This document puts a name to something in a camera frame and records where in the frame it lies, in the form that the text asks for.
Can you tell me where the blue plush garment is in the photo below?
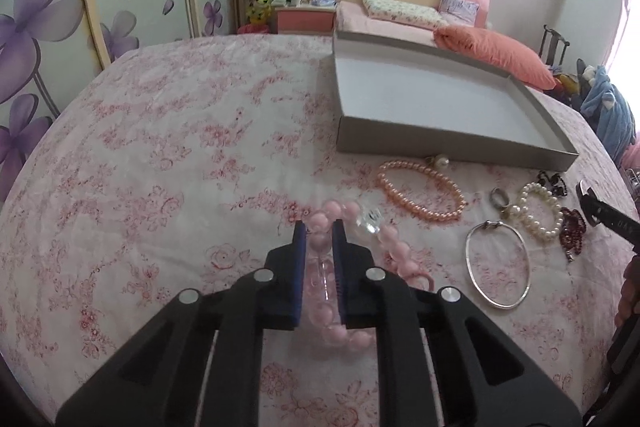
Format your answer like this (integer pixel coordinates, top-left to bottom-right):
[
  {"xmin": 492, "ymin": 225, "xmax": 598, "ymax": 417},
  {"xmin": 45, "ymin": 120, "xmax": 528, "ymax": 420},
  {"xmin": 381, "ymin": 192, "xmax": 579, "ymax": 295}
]
[{"xmin": 580, "ymin": 65, "xmax": 637, "ymax": 167}]

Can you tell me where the floral pink bedsheet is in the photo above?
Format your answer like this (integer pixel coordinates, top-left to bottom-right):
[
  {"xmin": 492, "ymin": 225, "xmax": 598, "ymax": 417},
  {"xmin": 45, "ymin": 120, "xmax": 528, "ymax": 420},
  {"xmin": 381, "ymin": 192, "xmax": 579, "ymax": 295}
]
[{"xmin": 1, "ymin": 35, "xmax": 631, "ymax": 418}]

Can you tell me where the white pearl bracelet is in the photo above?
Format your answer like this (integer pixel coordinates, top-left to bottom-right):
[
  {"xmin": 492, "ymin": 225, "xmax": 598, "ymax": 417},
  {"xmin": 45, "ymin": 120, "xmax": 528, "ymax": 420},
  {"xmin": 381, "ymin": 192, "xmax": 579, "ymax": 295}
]
[{"xmin": 508, "ymin": 182, "xmax": 565, "ymax": 244}]

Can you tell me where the pink chunky bead bracelet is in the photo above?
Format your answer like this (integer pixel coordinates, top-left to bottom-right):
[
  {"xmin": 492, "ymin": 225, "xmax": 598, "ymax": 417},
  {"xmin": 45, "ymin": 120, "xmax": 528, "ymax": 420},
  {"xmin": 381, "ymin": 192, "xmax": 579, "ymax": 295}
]
[{"xmin": 302, "ymin": 199, "xmax": 434, "ymax": 353}]

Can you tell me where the floral white pillow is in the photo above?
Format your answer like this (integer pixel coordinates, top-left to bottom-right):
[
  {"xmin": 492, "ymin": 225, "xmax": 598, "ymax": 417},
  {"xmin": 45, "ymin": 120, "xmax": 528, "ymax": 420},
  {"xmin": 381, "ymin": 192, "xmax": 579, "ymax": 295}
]
[{"xmin": 361, "ymin": 0, "xmax": 449, "ymax": 30}]

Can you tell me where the grey shallow cardboard box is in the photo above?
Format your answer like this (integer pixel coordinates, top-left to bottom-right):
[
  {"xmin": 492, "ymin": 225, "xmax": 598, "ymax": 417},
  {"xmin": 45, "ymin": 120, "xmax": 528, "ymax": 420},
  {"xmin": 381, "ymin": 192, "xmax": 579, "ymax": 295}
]
[{"xmin": 333, "ymin": 31, "xmax": 578, "ymax": 172}]

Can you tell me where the pink bedside table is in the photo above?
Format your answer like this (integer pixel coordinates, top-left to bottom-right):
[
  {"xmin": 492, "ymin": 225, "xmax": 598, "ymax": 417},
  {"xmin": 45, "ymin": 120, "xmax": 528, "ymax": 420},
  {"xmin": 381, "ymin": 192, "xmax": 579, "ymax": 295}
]
[{"xmin": 273, "ymin": 4, "xmax": 336, "ymax": 35}]

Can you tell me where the person's right hand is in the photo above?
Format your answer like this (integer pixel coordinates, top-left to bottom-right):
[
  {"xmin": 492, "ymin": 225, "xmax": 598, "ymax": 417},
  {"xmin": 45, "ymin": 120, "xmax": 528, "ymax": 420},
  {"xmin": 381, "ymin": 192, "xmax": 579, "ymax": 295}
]
[{"xmin": 614, "ymin": 255, "xmax": 640, "ymax": 327}]

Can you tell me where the thin silver bangle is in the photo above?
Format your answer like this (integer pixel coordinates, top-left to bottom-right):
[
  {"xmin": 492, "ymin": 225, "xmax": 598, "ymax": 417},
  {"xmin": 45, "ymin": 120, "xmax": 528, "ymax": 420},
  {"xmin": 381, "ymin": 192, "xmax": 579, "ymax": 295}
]
[{"xmin": 463, "ymin": 220, "xmax": 532, "ymax": 311}]

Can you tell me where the dark red bead bracelet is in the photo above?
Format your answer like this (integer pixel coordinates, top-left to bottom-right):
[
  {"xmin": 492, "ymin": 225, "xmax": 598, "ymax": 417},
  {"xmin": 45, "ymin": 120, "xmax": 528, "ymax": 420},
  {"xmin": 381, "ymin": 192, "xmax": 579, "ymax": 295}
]
[{"xmin": 557, "ymin": 206, "xmax": 587, "ymax": 263}]

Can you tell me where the orange pink quilt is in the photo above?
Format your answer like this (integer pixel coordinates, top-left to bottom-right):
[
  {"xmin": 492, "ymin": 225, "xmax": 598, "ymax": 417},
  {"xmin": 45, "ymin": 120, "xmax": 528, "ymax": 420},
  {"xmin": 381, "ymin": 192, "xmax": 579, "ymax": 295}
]
[{"xmin": 433, "ymin": 25, "xmax": 555, "ymax": 91}]

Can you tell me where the pink pearl necklace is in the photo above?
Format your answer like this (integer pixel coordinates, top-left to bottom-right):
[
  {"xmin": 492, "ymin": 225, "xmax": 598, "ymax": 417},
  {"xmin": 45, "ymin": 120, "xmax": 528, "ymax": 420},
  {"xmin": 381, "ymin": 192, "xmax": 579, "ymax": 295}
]
[{"xmin": 376, "ymin": 159, "xmax": 469, "ymax": 223}]

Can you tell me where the black bead bracelet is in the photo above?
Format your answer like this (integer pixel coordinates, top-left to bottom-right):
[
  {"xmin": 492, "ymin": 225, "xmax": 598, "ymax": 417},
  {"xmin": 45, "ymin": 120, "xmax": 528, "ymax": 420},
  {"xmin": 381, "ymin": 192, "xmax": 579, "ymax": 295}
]
[{"xmin": 536, "ymin": 170, "xmax": 569, "ymax": 200}]

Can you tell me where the dark wooden chair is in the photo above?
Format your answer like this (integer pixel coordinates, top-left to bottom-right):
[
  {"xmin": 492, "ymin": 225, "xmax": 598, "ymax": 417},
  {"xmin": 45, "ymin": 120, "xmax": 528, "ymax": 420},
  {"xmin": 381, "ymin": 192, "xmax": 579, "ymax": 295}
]
[{"xmin": 538, "ymin": 24, "xmax": 570, "ymax": 67}]

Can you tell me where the small lilac pillow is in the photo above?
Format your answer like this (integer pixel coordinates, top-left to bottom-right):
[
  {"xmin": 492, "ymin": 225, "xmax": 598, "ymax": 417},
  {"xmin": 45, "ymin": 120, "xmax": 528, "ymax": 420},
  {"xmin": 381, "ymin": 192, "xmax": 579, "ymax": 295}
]
[{"xmin": 438, "ymin": 0, "xmax": 480, "ymax": 26}]

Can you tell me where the single pearl earring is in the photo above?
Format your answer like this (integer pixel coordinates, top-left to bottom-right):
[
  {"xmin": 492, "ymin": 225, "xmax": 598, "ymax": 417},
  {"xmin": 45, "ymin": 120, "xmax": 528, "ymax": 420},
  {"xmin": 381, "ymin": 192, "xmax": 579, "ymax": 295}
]
[{"xmin": 425, "ymin": 155, "xmax": 450, "ymax": 171}]

